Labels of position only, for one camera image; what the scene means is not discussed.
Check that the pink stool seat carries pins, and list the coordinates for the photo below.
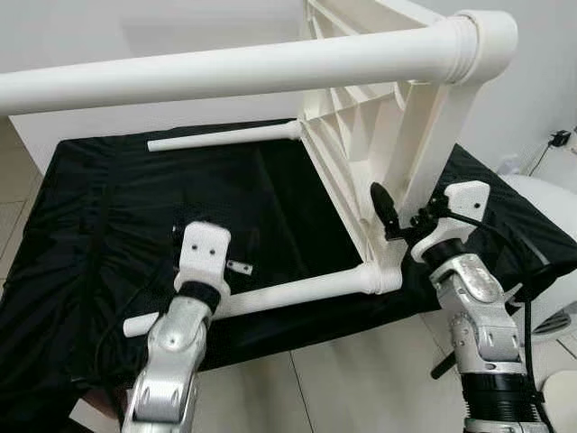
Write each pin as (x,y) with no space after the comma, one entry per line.
(104,406)

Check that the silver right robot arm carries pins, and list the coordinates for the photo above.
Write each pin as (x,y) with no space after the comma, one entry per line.
(482,307)

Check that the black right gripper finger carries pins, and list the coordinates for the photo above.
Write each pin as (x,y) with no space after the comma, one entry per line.
(385,207)

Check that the white plastic table leg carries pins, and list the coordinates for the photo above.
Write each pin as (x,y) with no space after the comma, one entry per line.
(225,136)
(288,293)
(225,70)

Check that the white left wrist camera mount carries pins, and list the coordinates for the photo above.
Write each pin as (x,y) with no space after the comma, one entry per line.
(203,253)

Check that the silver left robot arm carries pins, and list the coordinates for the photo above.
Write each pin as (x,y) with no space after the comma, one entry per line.
(171,352)

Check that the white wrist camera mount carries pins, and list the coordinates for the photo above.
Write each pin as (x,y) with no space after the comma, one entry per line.
(455,212)
(203,253)

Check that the white side cabinet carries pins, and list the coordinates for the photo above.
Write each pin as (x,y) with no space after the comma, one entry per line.
(561,161)

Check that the white round flat floor disc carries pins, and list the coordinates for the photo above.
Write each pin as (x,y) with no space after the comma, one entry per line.
(563,397)

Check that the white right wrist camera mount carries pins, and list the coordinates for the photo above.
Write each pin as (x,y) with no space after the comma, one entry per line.
(455,212)

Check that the white plastic floor object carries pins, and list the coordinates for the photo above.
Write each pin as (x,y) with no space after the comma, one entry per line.
(550,225)

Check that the white plastic table top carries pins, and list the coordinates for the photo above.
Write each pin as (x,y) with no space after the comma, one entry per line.
(379,135)

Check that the black wall plug adapter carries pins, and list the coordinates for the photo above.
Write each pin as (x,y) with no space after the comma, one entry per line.
(560,138)

